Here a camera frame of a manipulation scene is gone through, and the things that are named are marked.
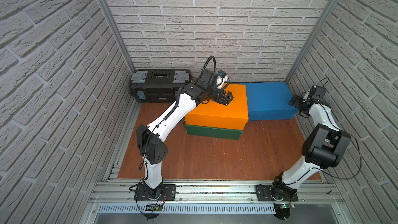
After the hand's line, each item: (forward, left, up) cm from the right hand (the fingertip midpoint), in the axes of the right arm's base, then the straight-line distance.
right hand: (301, 103), depth 90 cm
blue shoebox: (+5, +17, -3) cm, 18 cm away
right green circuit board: (-48, +25, -16) cm, 56 cm away
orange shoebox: (-11, +44, +8) cm, 47 cm away
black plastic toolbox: (+22, +89, -1) cm, 91 cm away
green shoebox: (-8, +53, -15) cm, 56 cm away
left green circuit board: (-45, +85, -16) cm, 98 cm away
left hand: (-2, +46, +15) cm, 48 cm away
